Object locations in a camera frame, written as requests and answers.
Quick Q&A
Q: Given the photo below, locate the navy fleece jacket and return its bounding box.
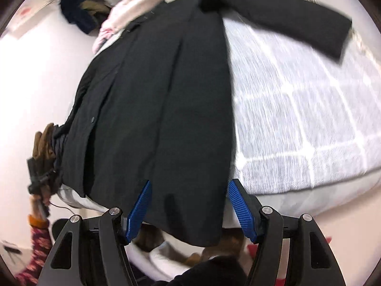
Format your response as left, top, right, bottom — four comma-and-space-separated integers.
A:
60, 0, 105, 35

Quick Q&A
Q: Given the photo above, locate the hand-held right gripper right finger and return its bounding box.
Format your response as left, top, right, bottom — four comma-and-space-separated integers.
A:
228, 179, 347, 286

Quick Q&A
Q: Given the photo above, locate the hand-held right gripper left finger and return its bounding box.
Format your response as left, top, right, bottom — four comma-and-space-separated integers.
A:
37, 180, 153, 286

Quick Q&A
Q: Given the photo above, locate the olive garment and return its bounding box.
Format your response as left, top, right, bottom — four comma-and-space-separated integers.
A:
80, 0, 112, 17

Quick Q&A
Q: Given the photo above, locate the person's left hand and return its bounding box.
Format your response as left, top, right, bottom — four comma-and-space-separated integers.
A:
30, 192, 51, 216

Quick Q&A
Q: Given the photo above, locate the grey checked blanket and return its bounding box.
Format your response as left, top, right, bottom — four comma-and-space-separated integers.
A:
222, 15, 381, 195

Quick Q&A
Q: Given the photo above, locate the person's dark clothing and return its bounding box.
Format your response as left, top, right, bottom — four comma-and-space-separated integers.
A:
155, 256, 249, 286

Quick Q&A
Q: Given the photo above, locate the beige and pink duvet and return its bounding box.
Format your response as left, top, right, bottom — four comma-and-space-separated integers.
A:
92, 0, 215, 54

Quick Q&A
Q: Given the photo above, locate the brown garment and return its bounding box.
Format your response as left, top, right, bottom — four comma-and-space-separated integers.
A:
33, 123, 58, 160

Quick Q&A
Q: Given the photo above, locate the black coat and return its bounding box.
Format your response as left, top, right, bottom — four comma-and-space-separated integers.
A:
61, 0, 353, 248

